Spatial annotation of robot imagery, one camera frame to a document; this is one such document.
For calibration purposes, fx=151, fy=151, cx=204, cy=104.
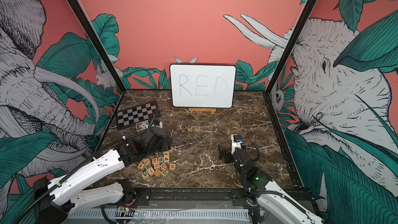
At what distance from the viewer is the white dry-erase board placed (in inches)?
37.3

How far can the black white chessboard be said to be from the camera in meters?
1.00

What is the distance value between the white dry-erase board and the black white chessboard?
0.17 m
